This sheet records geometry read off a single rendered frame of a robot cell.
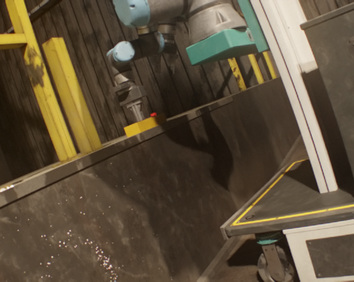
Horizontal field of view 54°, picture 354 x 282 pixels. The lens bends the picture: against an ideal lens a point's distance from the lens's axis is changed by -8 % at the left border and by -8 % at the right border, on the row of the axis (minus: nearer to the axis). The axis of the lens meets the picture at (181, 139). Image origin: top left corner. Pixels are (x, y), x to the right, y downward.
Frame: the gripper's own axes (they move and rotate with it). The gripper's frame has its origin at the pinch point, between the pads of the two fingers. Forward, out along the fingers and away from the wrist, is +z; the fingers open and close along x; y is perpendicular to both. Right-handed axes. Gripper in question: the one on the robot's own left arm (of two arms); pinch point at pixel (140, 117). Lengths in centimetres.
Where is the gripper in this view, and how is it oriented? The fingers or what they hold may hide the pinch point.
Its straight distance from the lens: 176.2
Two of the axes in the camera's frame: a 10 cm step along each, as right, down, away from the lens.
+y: 4.3, -2.3, 8.7
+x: -8.3, 2.8, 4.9
